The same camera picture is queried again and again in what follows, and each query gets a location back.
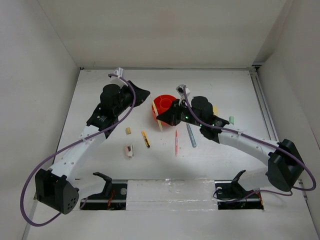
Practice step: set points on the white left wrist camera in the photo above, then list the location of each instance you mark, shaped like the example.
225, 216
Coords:
117, 73

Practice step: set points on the blue grey marker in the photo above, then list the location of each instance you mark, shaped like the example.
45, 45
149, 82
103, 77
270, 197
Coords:
191, 136

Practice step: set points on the orange round divided container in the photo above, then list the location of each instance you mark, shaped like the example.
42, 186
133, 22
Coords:
162, 103

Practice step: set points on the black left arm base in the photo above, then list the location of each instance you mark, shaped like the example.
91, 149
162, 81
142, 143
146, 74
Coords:
111, 194

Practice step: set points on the yellow black utility knife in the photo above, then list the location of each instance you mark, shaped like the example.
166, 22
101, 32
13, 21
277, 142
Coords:
145, 138

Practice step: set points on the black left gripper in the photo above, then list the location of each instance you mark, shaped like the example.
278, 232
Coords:
140, 95

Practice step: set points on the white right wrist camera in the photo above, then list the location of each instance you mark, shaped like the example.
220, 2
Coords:
183, 91

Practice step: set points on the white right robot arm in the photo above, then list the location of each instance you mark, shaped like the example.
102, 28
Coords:
281, 169

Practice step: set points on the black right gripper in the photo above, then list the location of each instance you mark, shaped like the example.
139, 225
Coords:
171, 115

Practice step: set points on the thick yellow highlighter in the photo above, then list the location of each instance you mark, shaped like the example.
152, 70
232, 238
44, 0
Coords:
215, 110

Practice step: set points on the green pastel highlighter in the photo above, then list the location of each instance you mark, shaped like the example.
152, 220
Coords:
231, 120

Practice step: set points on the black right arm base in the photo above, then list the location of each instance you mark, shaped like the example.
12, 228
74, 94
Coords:
230, 195

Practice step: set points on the small tan eraser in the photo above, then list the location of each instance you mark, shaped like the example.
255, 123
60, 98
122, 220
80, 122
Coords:
128, 131

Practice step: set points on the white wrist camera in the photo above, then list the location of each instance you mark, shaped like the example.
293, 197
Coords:
117, 73
183, 91

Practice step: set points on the thin yellow highlighter pen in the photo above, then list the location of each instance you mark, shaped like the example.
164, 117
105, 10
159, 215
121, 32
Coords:
156, 114

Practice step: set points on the aluminium side rail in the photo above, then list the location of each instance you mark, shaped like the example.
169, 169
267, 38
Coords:
266, 115

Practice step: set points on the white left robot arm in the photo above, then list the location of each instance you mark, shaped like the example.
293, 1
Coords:
59, 187

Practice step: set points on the pink pen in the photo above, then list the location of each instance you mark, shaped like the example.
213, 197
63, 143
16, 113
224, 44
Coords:
176, 143

